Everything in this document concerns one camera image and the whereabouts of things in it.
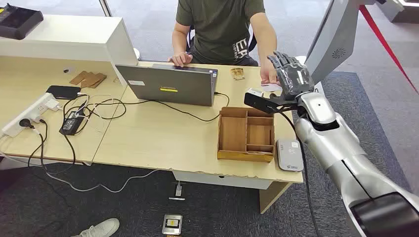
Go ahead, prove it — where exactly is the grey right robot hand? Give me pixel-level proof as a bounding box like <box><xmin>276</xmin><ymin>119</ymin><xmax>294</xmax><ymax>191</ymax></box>
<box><xmin>266</xmin><ymin>51</ymin><xmax>316</xmax><ymax>101</ymax></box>

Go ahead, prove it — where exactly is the person's left hand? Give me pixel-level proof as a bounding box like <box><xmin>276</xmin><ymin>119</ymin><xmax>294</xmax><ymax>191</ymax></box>
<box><xmin>260</xmin><ymin>58</ymin><xmax>280</xmax><ymax>86</ymax></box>

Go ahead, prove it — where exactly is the person's right hand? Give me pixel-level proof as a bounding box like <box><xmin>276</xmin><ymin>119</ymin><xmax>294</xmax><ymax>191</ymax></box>
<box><xmin>168</xmin><ymin>52</ymin><xmax>194</xmax><ymax>68</ymax></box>

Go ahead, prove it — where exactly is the white ID card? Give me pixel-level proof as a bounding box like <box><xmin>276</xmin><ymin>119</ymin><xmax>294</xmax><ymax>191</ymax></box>
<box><xmin>260</xmin><ymin>83</ymin><xmax>283</xmax><ymax>93</ymax></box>

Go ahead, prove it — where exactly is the wooden organizer box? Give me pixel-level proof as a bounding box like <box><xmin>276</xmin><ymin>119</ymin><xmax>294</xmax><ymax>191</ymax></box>
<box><xmin>216</xmin><ymin>106</ymin><xmax>276</xmax><ymax>163</ymax></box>

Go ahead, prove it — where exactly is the small wooden card holder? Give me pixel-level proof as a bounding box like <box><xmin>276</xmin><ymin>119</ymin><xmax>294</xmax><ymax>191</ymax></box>
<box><xmin>230</xmin><ymin>67</ymin><xmax>246</xmax><ymax>81</ymax></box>

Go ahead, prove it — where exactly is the person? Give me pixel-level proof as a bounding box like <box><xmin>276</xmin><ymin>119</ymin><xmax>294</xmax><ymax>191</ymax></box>
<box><xmin>168</xmin><ymin>0</ymin><xmax>280</xmax><ymax>86</ymax></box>

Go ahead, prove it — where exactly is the grey card reader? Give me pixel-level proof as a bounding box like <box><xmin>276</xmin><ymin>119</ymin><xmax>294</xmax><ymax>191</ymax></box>
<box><xmin>276</xmin><ymin>138</ymin><xmax>304</xmax><ymax>173</ymax></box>

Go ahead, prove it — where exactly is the grey laptop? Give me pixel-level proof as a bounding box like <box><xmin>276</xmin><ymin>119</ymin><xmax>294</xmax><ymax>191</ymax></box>
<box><xmin>115</xmin><ymin>63</ymin><xmax>219</xmax><ymax>107</ymax></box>

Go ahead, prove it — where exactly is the silver kiosk stand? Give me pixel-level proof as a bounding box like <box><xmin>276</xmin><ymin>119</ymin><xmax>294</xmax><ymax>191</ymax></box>
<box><xmin>304</xmin><ymin>0</ymin><xmax>387</xmax><ymax>95</ymax></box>

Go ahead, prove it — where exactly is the light wood desk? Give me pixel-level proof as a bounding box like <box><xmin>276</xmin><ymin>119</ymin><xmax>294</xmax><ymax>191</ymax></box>
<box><xmin>92</xmin><ymin>61</ymin><xmax>304</xmax><ymax>215</ymax></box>
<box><xmin>0</xmin><ymin>55</ymin><xmax>128</xmax><ymax>167</ymax></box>

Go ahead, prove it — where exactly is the brown wooden piece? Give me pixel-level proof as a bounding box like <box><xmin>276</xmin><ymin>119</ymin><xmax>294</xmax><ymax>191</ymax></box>
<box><xmin>80</xmin><ymin>73</ymin><xmax>103</xmax><ymax>89</ymax></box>
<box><xmin>69</xmin><ymin>70</ymin><xmax>89</xmax><ymax>86</ymax></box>
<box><xmin>90</xmin><ymin>74</ymin><xmax>108</xmax><ymax>89</ymax></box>

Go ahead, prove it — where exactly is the silver pole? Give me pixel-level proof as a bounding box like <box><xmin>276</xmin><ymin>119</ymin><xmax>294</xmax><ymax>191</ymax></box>
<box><xmin>98</xmin><ymin>0</ymin><xmax>113</xmax><ymax>17</ymax></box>

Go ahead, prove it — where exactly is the red barrier strip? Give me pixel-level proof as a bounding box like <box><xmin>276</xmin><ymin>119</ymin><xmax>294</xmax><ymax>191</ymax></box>
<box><xmin>359</xmin><ymin>4</ymin><xmax>419</xmax><ymax>95</ymax></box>

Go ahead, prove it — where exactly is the black phone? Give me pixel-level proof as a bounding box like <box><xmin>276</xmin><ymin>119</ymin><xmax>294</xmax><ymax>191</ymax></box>
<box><xmin>45</xmin><ymin>85</ymin><xmax>82</xmax><ymax>100</ymax></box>

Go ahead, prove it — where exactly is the black power adapter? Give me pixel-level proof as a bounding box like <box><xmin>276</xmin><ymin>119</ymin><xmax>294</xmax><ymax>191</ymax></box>
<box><xmin>59</xmin><ymin>110</ymin><xmax>86</xmax><ymax>136</ymax></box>

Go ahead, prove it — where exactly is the grey stand base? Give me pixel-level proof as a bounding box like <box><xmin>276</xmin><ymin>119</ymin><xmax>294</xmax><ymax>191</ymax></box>
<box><xmin>376</xmin><ymin>0</ymin><xmax>419</xmax><ymax>24</ymax></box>

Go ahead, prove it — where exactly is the floor outlet with plug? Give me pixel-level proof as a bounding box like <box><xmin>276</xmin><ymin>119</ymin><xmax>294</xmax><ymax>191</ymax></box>
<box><xmin>168</xmin><ymin>181</ymin><xmax>186</xmax><ymax>201</ymax></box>

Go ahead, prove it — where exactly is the white charger plug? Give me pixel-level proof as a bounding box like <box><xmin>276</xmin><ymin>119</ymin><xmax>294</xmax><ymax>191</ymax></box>
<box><xmin>44</xmin><ymin>98</ymin><xmax>63</xmax><ymax>112</ymax></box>

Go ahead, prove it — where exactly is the white power strip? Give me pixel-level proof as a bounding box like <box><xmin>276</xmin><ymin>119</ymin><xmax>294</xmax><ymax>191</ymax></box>
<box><xmin>0</xmin><ymin>92</ymin><xmax>63</xmax><ymax>138</ymax></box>

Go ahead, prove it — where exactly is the metal floor socket plate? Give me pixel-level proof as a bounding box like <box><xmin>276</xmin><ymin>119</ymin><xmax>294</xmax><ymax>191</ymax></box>
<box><xmin>162</xmin><ymin>214</ymin><xmax>183</xmax><ymax>236</ymax></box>

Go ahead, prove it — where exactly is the black tray device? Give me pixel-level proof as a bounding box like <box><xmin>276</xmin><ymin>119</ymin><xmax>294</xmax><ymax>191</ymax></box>
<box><xmin>0</xmin><ymin>3</ymin><xmax>44</xmax><ymax>40</ymax></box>

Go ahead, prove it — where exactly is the white sneaker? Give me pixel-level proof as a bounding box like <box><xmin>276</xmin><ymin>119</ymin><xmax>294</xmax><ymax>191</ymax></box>
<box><xmin>71</xmin><ymin>218</ymin><xmax>121</xmax><ymax>237</ymax></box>

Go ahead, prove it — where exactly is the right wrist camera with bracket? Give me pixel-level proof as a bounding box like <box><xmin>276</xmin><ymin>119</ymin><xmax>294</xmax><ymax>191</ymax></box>
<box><xmin>244</xmin><ymin>87</ymin><xmax>300</xmax><ymax>115</ymax></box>

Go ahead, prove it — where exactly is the black laptop cable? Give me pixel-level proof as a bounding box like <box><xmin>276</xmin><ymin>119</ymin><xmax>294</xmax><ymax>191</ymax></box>
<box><xmin>62</xmin><ymin>92</ymin><xmax>230</xmax><ymax>123</ymax></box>

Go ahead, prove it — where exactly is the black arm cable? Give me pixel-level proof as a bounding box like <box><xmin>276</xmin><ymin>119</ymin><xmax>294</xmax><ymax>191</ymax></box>
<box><xmin>276</xmin><ymin>109</ymin><xmax>322</xmax><ymax>237</ymax></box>

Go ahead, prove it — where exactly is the white cable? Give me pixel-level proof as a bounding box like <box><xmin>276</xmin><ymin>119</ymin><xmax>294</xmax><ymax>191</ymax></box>
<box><xmin>0</xmin><ymin>94</ymin><xmax>161</xmax><ymax>194</ymax></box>

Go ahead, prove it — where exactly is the black power cable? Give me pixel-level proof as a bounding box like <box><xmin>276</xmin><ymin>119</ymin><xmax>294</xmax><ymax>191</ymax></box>
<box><xmin>28</xmin><ymin>119</ymin><xmax>77</xmax><ymax>175</ymax></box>

